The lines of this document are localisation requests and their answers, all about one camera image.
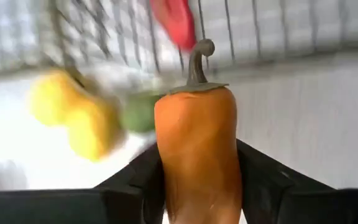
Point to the long red chili pepper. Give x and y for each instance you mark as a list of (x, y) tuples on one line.
[(176, 21)]

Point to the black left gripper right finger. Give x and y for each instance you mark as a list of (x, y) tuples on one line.
[(291, 202)]

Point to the orange mini pepper with stem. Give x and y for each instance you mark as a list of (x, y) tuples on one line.
[(197, 140)]

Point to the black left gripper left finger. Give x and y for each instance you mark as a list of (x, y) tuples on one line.
[(73, 207)]

